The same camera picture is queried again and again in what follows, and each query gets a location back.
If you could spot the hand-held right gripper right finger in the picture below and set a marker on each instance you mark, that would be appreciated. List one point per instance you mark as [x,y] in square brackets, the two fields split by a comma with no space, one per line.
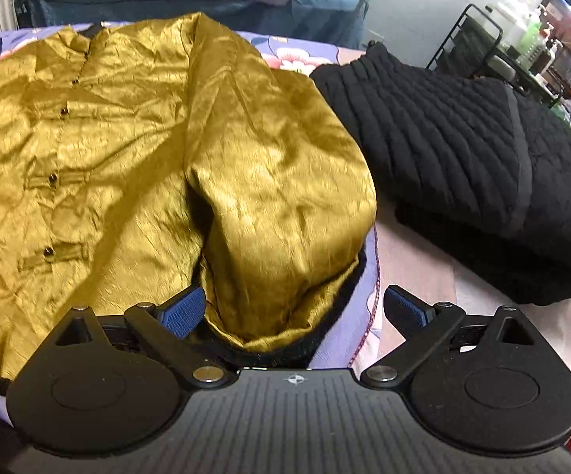
[404,308]

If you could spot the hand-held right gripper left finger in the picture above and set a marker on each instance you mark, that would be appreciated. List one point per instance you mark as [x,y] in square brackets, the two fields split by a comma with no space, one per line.
[187,307]

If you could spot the gold satin jacket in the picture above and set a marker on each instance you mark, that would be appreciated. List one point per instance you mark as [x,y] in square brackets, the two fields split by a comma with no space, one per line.
[142,158]

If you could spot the pink bed sheet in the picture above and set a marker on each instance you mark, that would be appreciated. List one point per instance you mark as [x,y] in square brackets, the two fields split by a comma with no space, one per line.
[414,266]

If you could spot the black quilted garment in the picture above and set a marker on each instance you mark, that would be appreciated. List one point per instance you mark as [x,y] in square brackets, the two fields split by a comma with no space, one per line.
[453,158]

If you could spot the purple floral bedsheet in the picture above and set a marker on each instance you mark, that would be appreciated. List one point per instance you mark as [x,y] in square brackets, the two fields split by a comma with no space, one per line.
[295,57]

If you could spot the brown pump bottle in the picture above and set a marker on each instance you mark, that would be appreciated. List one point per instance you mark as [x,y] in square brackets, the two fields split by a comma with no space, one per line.
[544,59]

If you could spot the green plastic bottle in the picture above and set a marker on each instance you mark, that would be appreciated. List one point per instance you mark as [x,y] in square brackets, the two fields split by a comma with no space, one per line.
[531,34]

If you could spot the white plastic bottle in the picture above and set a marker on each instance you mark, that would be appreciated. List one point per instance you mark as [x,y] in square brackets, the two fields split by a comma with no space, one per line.
[512,22]

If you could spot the massage bed with blue cover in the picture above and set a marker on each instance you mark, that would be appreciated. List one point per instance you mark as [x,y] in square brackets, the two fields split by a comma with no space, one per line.
[191,0]

